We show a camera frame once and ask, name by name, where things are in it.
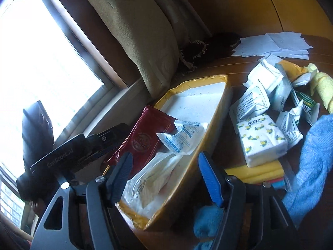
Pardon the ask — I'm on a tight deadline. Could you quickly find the white printed plastic bag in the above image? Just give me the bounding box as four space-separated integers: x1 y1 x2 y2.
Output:
121 152 182 218

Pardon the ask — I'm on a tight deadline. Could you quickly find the colourful cloth pack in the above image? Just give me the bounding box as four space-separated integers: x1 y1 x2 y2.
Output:
225 159 295 191

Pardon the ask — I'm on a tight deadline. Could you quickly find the white mask packet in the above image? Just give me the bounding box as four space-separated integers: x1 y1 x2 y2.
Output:
229 81 270 134

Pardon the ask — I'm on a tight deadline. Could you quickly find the blue towel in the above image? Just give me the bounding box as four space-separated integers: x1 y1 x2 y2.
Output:
194 115 332 249

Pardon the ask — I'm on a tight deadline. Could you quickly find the green white sachet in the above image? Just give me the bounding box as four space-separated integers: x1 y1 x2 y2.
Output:
292 90 320 126

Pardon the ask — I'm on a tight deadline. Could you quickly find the yellow towel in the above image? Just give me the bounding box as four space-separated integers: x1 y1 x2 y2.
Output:
306 63 333 114

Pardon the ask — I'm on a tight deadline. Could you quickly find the red foil pouch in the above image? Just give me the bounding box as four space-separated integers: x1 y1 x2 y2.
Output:
104 106 175 177

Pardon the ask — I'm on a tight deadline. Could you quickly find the white blue printed sachet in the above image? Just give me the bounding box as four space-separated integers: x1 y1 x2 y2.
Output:
156 120 208 155

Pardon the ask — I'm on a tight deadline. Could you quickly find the white box with yellow tape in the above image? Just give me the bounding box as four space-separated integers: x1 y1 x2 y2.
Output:
106 75 231 231

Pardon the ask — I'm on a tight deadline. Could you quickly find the white torn packet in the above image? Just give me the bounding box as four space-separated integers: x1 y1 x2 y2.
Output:
243 59 292 111

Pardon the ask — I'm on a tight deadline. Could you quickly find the dark fringed cloth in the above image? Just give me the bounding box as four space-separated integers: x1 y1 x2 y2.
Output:
178 32 240 75

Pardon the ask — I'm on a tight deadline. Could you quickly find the yellow foil packet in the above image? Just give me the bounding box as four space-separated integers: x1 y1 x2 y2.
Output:
278 60 308 82

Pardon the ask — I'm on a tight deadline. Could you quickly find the stack of white papers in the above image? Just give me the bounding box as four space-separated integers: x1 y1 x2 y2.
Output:
232 32 313 60

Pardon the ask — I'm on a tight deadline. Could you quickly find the tan patterned curtain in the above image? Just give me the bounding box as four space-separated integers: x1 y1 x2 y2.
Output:
70 0 209 99

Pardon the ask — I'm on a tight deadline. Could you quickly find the window frame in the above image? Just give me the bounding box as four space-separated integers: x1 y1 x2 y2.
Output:
1 0 121 232

